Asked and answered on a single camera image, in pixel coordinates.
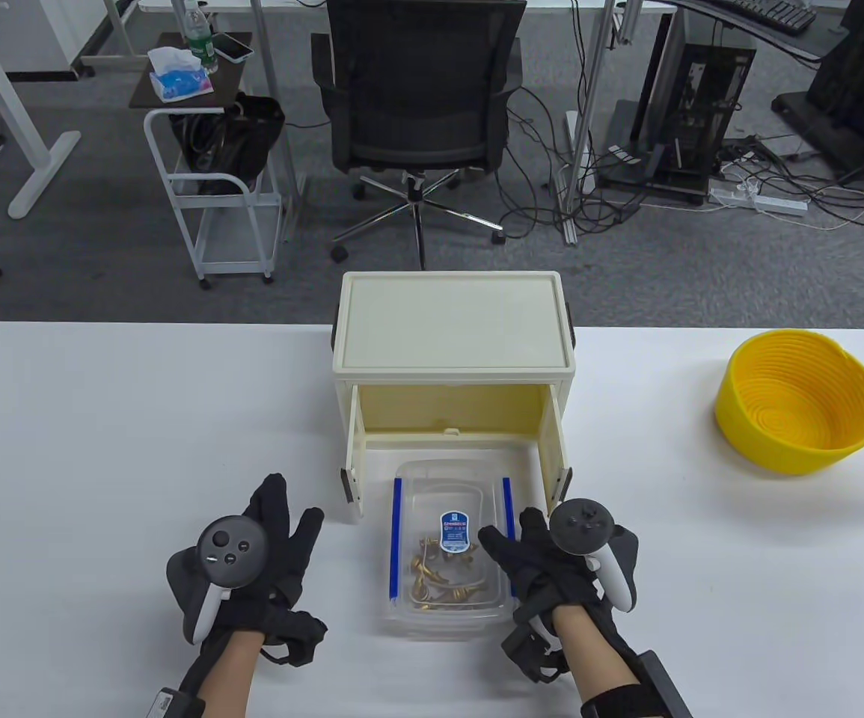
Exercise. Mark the black bag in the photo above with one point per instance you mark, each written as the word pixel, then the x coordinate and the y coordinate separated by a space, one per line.
pixel 237 142

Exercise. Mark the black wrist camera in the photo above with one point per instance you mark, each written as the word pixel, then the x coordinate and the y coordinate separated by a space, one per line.
pixel 301 636
pixel 529 651

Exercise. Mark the black wrist sensor box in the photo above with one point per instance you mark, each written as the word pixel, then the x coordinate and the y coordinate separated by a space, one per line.
pixel 660 688
pixel 170 703

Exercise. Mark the person's right hand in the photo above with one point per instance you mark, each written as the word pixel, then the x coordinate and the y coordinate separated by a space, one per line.
pixel 544 576

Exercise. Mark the yellow woven basket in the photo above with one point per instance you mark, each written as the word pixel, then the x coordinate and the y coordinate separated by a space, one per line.
pixel 761 449

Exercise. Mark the black curved desk top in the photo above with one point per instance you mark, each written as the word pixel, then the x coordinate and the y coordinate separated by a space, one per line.
pixel 791 43

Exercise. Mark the grey hand controller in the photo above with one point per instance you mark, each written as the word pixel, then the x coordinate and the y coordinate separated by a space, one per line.
pixel 230 557
pixel 585 527

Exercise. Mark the grey right hand controller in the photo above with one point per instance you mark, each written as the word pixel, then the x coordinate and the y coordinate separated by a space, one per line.
pixel 585 527

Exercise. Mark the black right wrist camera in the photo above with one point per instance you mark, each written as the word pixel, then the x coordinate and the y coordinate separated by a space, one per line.
pixel 529 651

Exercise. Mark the clear plastic box blue clips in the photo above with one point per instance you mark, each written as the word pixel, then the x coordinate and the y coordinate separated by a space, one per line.
pixel 439 624

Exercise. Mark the person's left forearm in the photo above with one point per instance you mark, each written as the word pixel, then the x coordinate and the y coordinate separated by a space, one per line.
pixel 226 673

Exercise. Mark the silver aluminium post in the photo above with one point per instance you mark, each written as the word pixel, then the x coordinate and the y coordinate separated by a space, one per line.
pixel 600 60

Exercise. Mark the white drawer unit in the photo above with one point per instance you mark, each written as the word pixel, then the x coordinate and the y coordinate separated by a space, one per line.
pixel 35 34

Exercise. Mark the cream plastic cabinet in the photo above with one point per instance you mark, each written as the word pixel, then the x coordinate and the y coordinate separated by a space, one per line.
pixel 450 321

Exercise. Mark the person's left hand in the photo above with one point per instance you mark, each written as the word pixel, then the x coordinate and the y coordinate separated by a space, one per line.
pixel 282 568

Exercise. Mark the grey left hand controller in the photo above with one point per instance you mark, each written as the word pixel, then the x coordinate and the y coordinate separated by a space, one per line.
pixel 230 557

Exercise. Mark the white desk with T-leg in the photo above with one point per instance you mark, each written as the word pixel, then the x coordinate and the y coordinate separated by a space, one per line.
pixel 44 176

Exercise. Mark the white power strip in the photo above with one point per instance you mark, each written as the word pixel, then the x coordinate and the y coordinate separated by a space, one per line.
pixel 768 202

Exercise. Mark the person's right forearm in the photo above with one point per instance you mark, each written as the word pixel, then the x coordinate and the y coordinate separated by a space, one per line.
pixel 596 651

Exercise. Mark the black left wrist sensor box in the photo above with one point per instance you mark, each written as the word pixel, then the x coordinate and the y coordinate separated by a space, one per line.
pixel 170 703

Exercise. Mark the black mesh office chair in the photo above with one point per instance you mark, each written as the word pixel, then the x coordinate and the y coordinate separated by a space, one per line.
pixel 420 82

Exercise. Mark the white rolling cart brown top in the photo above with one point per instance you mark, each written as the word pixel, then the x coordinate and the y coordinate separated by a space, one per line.
pixel 233 82

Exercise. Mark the long white desk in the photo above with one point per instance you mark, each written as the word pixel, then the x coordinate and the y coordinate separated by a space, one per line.
pixel 297 4

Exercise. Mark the white smartphone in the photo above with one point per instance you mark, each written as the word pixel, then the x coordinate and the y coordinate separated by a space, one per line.
pixel 232 48

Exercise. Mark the blue tissue pack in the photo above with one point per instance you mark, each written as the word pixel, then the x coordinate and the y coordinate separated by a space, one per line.
pixel 177 81

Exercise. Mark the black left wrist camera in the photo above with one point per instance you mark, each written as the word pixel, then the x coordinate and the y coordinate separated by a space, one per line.
pixel 301 636

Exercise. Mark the green label water bottle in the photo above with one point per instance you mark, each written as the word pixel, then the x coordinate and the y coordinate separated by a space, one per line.
pixel 200 41

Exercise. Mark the black right wrist sensor box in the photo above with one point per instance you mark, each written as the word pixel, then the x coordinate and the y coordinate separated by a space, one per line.
pixel 660 688

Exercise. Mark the black keyboard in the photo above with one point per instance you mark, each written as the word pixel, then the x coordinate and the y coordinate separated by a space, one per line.
pixel 772 13

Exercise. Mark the black computer tower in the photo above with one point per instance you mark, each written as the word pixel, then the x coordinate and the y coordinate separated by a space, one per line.
pixel 731 75

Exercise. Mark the clear box lid blue label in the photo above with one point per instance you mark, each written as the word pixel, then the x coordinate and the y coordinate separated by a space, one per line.
pixel 443 493

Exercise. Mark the pile of gold chess pieces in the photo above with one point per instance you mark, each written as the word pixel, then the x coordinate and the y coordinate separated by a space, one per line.
pixel 439 587

